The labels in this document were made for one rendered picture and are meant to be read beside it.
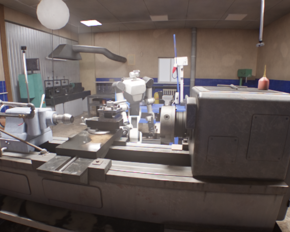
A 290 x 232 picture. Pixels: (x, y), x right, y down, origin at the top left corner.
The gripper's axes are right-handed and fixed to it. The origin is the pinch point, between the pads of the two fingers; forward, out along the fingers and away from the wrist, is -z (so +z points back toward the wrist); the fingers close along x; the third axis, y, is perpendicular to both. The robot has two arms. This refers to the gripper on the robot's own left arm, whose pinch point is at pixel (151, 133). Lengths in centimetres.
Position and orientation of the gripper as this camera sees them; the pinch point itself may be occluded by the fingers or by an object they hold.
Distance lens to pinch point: 268.5
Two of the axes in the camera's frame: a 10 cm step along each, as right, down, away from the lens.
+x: 4.9, 1.9, -8.5
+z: -1.0, -9.6, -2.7
